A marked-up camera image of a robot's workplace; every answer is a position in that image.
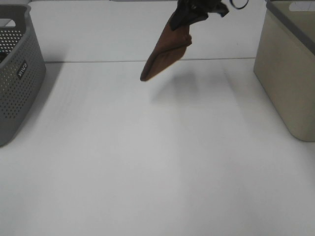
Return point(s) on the beige plastic basket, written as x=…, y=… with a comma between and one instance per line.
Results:
x=285, y=64

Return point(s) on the grey perforated plastic basket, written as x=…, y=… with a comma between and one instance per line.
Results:
x=22, y=69

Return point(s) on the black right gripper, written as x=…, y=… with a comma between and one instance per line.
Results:
x=187, y=10

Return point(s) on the brown towel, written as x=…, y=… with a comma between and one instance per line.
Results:
x=170, y=47

